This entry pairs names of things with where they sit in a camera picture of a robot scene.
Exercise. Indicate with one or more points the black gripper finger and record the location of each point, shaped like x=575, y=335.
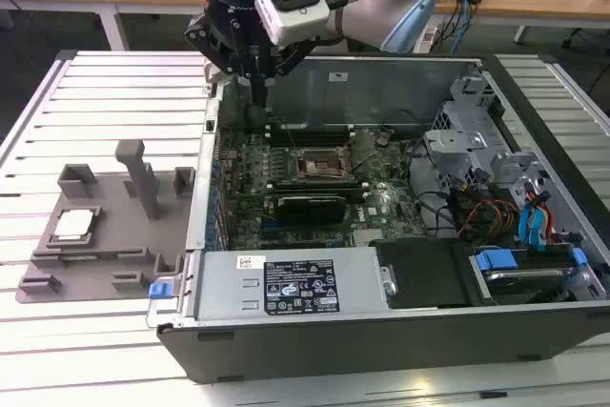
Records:
x=209, y=40
x=286, y=64

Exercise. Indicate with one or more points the silver CPU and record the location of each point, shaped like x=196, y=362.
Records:
x=74, y=225

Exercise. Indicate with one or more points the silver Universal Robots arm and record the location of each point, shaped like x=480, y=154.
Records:
x=367, y=16

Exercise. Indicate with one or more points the CPU socket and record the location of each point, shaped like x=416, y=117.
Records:
x=321, y=166

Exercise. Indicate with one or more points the grey case corner latch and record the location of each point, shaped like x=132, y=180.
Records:
x=217, y=75

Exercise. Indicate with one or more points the black RAM slot row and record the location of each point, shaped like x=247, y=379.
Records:
x=324, y=191
x=314, y=136

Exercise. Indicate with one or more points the round coin cell battery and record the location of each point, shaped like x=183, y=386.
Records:
x=382, y=139

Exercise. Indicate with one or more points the white power strip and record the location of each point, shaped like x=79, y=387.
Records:
x=426, y=37

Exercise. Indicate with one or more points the black graphics card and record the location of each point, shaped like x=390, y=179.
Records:
x=310, y=209

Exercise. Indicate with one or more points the green motherboard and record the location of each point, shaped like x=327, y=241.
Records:
x=391, y=197

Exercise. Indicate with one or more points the silver metal drive cage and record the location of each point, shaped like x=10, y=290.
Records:
x=453, y=145

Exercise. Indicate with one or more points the small silver chipset heatsink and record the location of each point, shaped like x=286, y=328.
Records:
x=367, y=235

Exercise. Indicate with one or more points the grey plastic parts rack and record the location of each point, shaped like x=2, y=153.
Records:
x=119, y=230

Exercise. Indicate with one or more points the grey power supply with label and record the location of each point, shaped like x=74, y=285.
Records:
x=229, y=283

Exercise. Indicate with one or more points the green RAM stick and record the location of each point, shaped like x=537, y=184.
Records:
x=81, y=259

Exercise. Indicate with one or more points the blue case latch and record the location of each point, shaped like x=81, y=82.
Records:
x=159, y=291

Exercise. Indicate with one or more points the hard disk in blue carrier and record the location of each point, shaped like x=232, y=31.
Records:
x=495, y=260

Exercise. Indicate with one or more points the black open PC case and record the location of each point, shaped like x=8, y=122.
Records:
x=381, y=350

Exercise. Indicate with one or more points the small blue plastic clip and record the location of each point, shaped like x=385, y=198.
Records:
x=578, y=257

